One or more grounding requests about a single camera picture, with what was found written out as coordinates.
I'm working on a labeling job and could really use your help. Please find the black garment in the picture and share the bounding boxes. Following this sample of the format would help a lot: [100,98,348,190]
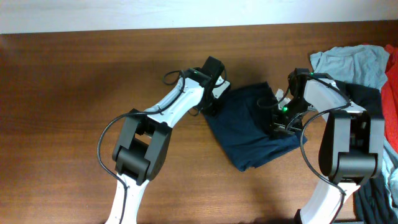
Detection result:
[336,81,397,223]

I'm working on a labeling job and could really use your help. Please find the red garment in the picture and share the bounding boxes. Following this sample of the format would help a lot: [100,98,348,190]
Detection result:
[381,45,398,152]

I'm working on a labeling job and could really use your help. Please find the navy blue shorts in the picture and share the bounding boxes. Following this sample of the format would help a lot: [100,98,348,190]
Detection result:
[205,82,307,172]

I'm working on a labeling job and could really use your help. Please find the light grey t-shirt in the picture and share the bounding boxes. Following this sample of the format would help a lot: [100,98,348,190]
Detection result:
[310,45,389,90]

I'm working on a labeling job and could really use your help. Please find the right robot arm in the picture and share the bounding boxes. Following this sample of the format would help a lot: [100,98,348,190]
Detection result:
[270,68,385,224]

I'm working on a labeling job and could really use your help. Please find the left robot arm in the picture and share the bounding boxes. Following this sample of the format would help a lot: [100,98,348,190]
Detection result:
[103,57,230,223]

